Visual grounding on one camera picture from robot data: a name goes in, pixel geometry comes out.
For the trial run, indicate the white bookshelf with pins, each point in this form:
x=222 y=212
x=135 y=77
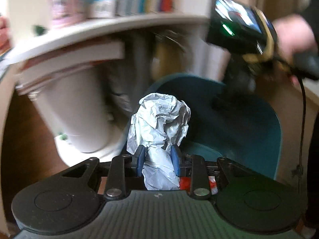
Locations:
x=24 y=14

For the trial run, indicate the gold thermos kettle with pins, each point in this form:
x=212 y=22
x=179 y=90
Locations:
x=171 y=54

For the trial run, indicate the white cylindrical appliance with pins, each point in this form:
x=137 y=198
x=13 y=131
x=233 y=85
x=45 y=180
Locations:
x=83 y=125

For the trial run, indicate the red plastic bag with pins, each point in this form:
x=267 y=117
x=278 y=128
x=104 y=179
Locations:
x=185 y=183

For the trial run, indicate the grey motor oil jug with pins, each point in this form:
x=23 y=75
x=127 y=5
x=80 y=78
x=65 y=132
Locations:
x=121 y=81

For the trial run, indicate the person's right hand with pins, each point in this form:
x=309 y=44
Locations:
x=294 y=35

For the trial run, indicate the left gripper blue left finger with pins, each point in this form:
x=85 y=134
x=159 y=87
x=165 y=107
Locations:
x=124 y=174

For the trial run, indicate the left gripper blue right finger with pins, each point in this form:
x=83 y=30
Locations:
x=186 y=165

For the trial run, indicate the grey paper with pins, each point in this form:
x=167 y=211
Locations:
x=160 y=122

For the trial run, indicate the stacked books on appliance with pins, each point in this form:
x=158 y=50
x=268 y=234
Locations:
x=44 y=69

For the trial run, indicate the dark green trash bin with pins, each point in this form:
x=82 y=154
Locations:
x=239 y=126

